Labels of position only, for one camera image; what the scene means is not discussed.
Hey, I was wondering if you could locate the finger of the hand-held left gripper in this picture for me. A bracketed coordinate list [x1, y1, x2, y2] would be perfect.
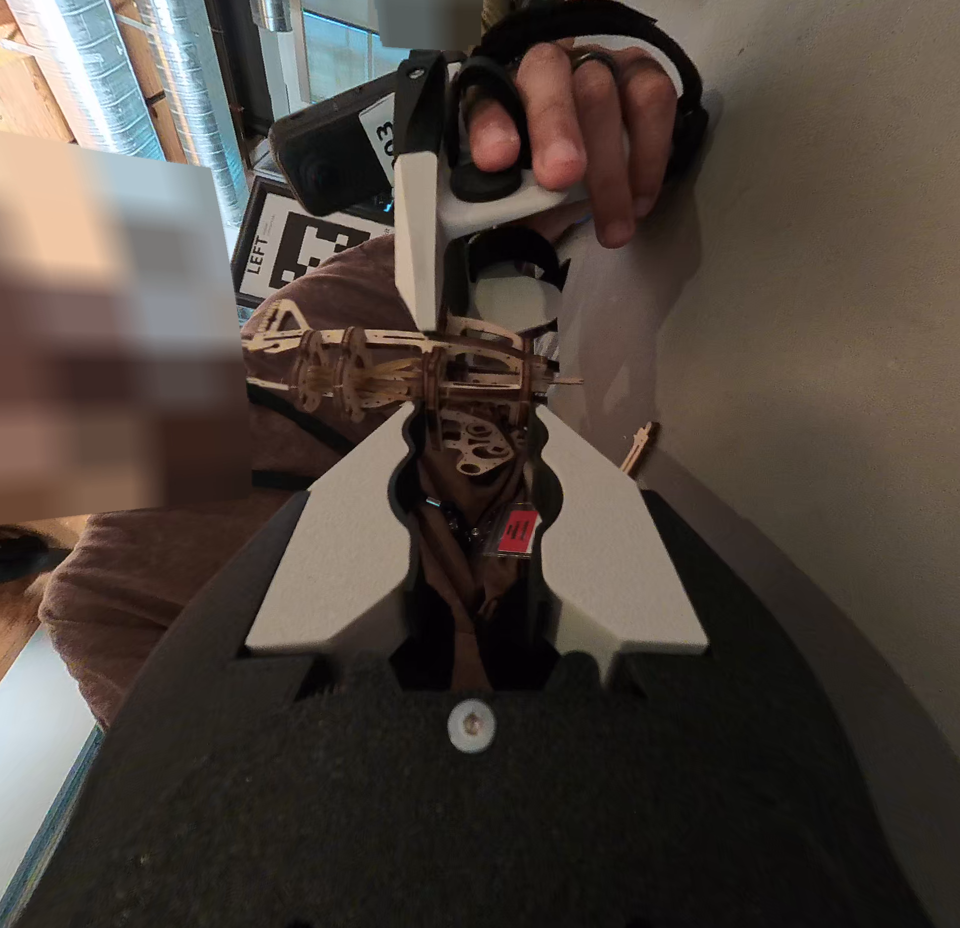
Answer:
[393, 150, 451, 335]

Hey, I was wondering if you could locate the wooden model assembly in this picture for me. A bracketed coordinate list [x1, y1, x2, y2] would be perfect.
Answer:
[240, 298, 586, 488]

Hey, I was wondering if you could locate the clear badge holder red label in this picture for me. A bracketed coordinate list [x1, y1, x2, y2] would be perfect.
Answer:
[480, 499, 543, 560]

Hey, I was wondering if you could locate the person's left hand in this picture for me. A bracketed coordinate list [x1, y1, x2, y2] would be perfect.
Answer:
[465, 42, 681, 249]

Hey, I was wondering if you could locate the small wooden model part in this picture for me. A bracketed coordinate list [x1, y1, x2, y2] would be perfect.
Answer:
[620, 420, 663, 481]

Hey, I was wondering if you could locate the silver ventilation duct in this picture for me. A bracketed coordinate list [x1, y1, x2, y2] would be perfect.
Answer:
[122, 0, 250, 218]
[21, 0, 168, 163]

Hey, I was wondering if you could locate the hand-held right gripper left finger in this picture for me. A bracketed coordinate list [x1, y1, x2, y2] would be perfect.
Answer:
[245, 403, 425, 659]

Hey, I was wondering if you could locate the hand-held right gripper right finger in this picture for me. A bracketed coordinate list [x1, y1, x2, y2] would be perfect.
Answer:
[525, 403, 711, 685]

